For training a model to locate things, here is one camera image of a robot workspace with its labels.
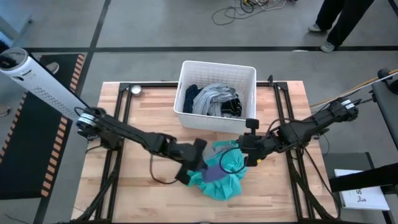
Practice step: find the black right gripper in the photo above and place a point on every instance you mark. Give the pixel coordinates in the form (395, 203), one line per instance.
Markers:
(253, 144)

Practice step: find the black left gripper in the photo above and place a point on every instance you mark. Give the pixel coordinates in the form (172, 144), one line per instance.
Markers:
(191, 157)

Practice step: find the dark grey garment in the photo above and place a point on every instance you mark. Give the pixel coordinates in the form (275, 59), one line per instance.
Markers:
(211, 154)

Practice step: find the purple blue garment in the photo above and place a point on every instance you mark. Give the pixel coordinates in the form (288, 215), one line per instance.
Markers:
(214, 173)

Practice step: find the white perforated plastic basket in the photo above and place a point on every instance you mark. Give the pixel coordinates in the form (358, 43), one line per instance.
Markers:
(214, 126)

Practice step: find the black garment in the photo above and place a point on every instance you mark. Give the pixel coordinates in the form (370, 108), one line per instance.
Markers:
(231, 107)

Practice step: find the teal garment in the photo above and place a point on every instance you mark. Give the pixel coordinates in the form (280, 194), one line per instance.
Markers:
(224, 186)

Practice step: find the light grey garment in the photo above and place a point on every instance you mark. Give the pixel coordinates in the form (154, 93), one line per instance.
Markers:
(208, 99)

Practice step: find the navy dotted garment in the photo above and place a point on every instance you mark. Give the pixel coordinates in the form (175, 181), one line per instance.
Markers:
(189, 98)

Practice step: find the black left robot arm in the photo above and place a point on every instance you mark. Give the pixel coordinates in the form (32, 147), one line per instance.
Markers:
(130, 135)

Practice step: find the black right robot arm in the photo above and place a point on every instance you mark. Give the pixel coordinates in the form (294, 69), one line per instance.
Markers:
(298, 132)

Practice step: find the dark grey floor plate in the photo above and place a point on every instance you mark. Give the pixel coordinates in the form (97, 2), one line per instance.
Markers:
(345, 160)

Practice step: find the black beam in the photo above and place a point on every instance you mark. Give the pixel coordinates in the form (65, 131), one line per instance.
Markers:
(363, 179)

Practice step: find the white printed paper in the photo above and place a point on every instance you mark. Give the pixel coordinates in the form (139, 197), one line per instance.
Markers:
(367, 199)

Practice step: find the grey padded bench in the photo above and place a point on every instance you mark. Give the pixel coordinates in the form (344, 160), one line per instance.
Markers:
(388, 105)

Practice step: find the person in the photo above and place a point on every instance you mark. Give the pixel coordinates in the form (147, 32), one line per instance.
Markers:
(342, 28)

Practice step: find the white tower fan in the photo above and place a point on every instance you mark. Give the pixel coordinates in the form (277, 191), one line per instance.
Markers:
(46, 90)

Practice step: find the black orange-striped floor mat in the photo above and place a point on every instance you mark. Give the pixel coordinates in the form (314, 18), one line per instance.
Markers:
(21, 161)

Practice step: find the grey metal furniture leg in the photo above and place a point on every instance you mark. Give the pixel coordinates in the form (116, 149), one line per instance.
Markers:
(7, 28)

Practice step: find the black aluminium rig frame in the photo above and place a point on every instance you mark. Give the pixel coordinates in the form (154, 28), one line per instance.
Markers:
(155, 84)

